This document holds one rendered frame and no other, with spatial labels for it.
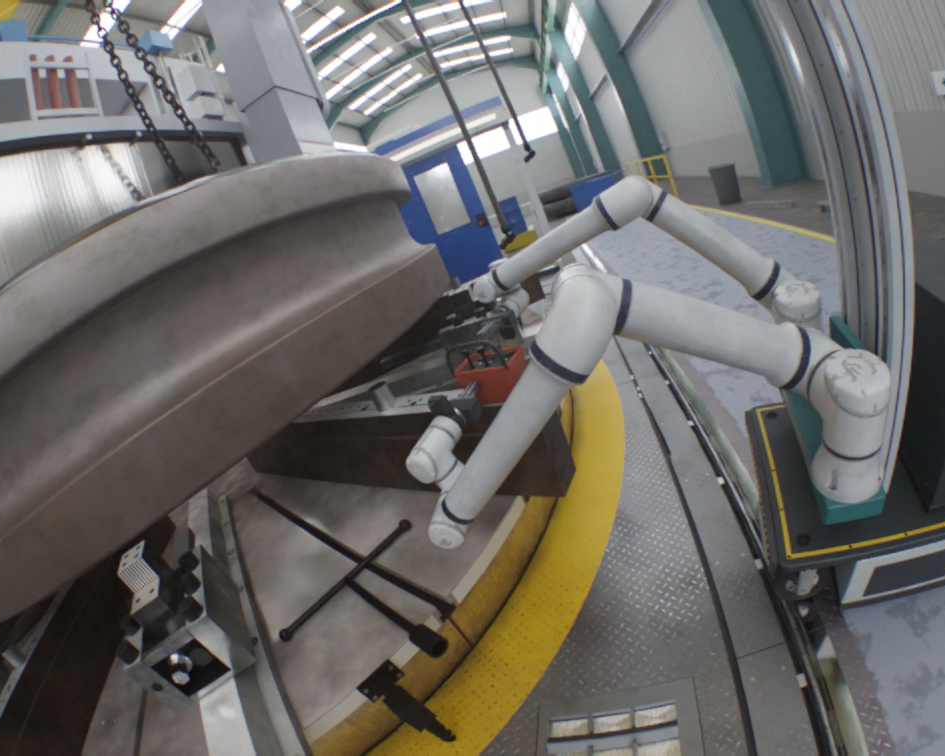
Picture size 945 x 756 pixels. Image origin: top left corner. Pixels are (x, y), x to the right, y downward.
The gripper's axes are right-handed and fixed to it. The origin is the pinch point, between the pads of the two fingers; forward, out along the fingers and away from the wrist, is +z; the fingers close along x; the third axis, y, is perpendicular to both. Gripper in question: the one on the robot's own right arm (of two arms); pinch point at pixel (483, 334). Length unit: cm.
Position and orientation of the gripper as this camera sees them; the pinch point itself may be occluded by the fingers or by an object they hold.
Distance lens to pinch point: 139.0
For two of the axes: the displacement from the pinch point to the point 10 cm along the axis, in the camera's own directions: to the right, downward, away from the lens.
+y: -3.7, -8.6, -3.6
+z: -4.5, 5.0, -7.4
